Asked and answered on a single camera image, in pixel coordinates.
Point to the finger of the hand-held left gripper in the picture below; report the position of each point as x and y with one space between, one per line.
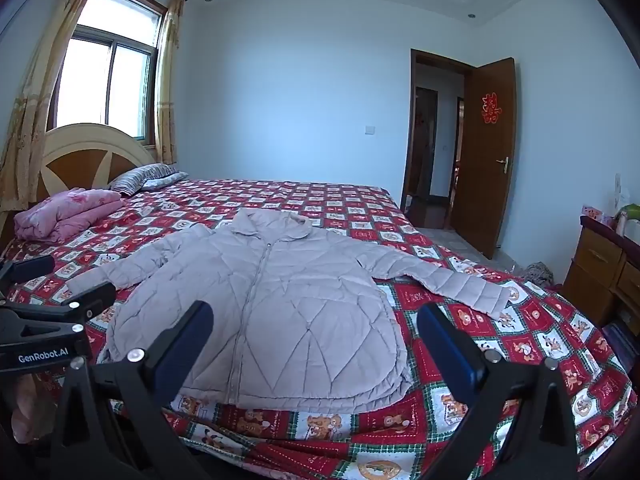
30 267
92 296

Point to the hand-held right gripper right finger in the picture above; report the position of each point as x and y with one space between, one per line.
450 352

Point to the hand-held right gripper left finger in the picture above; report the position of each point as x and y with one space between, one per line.
186 347

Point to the beige quilted down jacket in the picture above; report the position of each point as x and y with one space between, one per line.
300 310

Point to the pile of clothes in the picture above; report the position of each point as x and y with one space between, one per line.
539 274

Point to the person's left hand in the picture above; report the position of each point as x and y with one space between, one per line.
24 405

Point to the pink folded quilt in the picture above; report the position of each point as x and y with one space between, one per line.
65 212

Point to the red checked printed bedsheet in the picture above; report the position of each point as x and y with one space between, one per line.
525 342

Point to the wooden bed headboard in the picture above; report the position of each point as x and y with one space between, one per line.
85 160

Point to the striped grey pillow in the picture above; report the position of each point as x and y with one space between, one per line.
145 177

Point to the brown wooden door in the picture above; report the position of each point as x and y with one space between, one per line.
487 200

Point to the wooden dresser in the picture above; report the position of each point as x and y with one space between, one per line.
595 270

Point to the yellow patterned curtain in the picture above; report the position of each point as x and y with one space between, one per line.
167 85
45 85

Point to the pink box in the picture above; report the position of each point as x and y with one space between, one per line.
592 212

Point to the window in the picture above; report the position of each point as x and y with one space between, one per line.
107 75

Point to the green object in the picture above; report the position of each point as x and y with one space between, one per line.
631 212

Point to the red paper door decoration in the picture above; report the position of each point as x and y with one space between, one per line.
490 107

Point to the brown door frame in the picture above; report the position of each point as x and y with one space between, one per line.
411 125

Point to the white wall socket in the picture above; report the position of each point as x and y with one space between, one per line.
618 184

